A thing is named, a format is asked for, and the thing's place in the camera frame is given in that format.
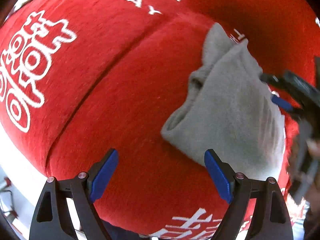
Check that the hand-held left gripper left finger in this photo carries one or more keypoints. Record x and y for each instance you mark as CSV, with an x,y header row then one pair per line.
x,y
103,177

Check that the person's right hand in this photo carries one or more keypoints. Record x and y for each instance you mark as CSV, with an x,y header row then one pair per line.
x,y
314,147

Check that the red printed blanket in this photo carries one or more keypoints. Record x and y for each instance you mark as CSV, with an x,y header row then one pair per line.
x,y
112,92

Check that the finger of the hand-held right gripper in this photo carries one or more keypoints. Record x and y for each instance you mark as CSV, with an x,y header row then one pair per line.
x,y
287,81
282,103

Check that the grey sweater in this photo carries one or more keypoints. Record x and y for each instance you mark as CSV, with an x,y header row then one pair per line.
x,y
230,110

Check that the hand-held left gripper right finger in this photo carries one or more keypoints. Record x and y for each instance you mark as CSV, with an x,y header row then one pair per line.
x,y
218,177

